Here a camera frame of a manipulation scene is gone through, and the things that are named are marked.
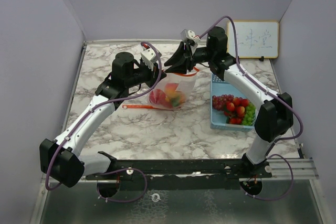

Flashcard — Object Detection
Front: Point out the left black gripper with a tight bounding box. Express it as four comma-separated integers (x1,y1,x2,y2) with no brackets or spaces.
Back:
125,59,167,89

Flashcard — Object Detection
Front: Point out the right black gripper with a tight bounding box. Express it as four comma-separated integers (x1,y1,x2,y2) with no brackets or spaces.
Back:
163,42,214,75

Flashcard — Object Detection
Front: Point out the red apple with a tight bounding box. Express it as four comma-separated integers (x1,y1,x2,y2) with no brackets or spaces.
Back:
149,89,166,105

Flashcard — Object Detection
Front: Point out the yellow pink peach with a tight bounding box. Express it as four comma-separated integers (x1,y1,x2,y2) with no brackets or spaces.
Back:
164,83,179,99

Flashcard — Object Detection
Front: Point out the clear bag orange zipper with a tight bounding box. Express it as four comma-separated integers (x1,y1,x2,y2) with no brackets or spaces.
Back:
147,67,199,110

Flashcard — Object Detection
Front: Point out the orange fruit with leaves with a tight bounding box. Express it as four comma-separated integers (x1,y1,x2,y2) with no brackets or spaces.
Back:
165,91,186,108

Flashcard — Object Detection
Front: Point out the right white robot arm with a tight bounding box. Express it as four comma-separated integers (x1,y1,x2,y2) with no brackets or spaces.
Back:
164,26,293,177

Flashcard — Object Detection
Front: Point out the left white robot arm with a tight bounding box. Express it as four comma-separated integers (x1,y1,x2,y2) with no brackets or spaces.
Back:
39,49,166,190

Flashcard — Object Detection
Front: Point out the purple grape bunch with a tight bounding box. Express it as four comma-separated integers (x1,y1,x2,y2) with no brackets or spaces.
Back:
212,94,234,111

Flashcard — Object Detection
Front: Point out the blue plastic basket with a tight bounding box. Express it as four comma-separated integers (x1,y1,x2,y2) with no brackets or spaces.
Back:
211,74,257,131

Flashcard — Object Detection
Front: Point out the small framed whiteboard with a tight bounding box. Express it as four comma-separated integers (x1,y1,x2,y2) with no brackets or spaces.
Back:
234,20,279,59

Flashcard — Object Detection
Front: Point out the green grape bunch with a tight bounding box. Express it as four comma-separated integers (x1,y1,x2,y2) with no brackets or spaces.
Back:
241,103,256,126

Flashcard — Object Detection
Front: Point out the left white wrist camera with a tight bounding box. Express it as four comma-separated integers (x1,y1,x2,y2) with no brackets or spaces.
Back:
141,48,158,71

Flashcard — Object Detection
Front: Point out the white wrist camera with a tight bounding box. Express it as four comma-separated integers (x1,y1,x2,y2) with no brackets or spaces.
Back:
141,48,158,71
181,29,201,50

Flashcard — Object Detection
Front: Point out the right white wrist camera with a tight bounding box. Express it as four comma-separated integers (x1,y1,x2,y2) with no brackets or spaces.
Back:
181,29,201,50

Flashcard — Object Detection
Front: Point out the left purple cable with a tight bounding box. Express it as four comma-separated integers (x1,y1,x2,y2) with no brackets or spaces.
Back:
45,41,162,204

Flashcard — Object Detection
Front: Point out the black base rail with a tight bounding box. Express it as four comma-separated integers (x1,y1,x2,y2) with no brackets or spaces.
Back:
86,157,271,191

